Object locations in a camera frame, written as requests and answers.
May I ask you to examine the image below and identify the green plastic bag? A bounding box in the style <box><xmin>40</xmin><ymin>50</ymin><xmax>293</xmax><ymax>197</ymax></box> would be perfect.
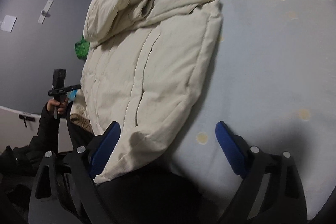
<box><xmin>75</xmin><ymin>36</ymin><xmax>90</xmax><ymax>60</ymax></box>

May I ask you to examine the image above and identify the white wall paper sheet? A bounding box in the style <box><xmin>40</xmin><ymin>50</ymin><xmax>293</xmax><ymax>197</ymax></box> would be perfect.
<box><xmin>1</xmin><ymin>15</ymin><xmax>17</xmax><ymax>32</ymax></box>

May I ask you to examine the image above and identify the light blue bed sheet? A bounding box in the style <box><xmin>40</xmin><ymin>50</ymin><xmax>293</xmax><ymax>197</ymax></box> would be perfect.
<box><xmin>166</xmin><ymin>0</ymin><xmax>335</xmax><ymax>218</ymax></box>

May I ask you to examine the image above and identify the white wall hook strip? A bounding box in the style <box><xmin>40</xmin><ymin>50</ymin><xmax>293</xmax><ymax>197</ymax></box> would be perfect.
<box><xmin>38</xmin><ymin>0</ymin><xmax>54</xmax><ymax>24</ymax></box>

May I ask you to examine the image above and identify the cream puffer jacket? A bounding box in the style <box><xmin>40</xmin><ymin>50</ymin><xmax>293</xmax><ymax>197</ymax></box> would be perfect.
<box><xmin>70</xmin><ymin>0</ymin><xmax>222</xmax><ymax>184</ymax></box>

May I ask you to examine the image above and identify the person's left hand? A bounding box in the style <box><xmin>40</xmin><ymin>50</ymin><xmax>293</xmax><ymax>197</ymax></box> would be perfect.
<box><xmin>47</xmin><ymin>97</ymin><xmax>68</xmax><ymax>115</ymax></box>

